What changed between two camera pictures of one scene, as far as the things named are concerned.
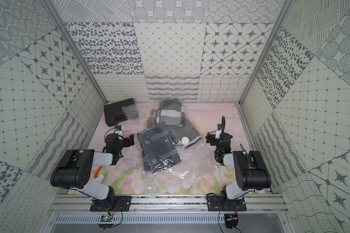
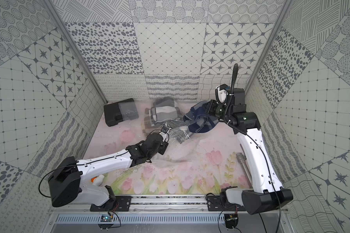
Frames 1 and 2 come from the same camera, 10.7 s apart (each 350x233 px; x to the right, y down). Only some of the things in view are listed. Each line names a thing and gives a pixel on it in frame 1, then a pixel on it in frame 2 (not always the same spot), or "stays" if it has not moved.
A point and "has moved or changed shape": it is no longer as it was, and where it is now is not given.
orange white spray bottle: x=99 y=177 stays
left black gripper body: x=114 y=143 to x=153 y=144
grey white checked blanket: x=170 y=112 has moved or changed shape
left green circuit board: x=106 y=218 stays
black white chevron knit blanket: x=178 y=132 has moved or changed shape
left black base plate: x=114 y=204 stays
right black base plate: x=220 y=203 stays
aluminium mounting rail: x=268 y=203 stays
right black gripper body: x=214 y=141 to x=221 y=111
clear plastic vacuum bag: x=172 y=155 has moved or changed shape
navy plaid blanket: x=159 y=149 to x=197 y=119
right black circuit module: x=231 y=220 stays
